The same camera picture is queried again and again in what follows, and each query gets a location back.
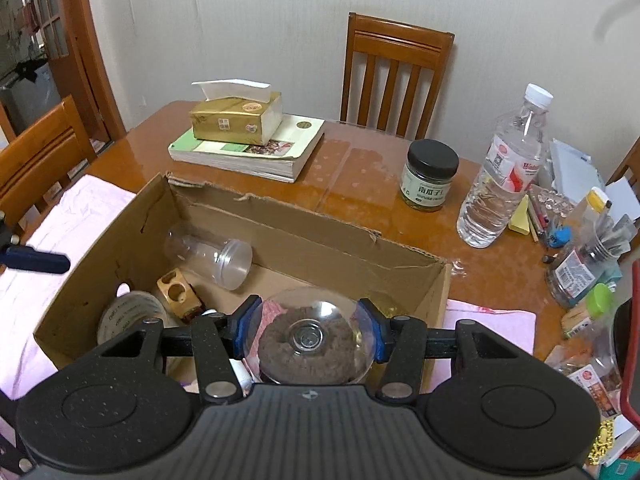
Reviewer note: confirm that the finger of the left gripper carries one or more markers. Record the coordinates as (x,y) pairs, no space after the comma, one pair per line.
(24,258)

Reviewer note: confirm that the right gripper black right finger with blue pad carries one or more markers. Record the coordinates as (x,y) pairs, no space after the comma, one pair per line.
(400,346)

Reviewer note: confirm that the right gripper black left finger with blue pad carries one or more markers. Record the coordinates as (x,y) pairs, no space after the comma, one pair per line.
(215,339)

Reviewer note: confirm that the wooden toy car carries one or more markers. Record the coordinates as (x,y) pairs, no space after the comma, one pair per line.
(179,296)

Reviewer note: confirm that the clear jar brown contents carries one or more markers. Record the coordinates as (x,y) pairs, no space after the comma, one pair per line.
(322,338)

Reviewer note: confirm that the jar of gold beads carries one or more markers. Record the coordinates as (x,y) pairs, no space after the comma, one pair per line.
(387,305)

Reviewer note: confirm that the white plastic bottle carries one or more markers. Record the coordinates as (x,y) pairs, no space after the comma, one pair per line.
(242,374)

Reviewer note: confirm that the pink knitted cloth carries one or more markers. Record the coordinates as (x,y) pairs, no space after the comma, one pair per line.
(261,319)

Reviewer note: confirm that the empty clear plastic jar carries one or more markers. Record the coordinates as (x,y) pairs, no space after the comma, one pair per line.
(221,260)

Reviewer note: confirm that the wooden chair left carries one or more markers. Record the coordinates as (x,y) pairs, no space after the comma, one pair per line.
(39,158)

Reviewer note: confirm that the wooden chair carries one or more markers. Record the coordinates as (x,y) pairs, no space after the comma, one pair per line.
(629,168)
(407,52)
(39,158)

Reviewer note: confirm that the brown cardboard box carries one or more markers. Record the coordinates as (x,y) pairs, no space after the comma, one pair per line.
(292,248)

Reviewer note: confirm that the black lid glass jar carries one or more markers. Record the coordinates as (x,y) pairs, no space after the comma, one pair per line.
(426,178)

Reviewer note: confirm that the yellow sticky notes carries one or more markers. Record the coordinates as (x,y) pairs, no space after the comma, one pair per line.
(519,221)

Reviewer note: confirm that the thick green white book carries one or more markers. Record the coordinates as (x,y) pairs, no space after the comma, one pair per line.
(282,159)

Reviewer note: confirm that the clear pen holder jar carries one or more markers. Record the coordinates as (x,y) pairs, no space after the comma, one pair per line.
(597,241)

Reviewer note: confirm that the clear water bottle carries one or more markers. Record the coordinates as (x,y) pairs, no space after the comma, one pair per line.
(515,154)

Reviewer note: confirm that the gold ornament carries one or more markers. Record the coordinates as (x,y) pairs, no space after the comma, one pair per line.
(602,444)

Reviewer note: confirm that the gold tissue pack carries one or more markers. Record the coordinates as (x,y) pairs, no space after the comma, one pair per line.
(236,111)

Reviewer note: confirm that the red smartphone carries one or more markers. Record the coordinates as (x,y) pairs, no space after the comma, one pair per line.
(628,357)

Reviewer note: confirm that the wooden chair right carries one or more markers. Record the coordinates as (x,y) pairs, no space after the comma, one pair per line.
(629,168)

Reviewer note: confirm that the wooden chair back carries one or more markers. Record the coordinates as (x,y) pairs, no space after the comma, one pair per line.
(407,52)

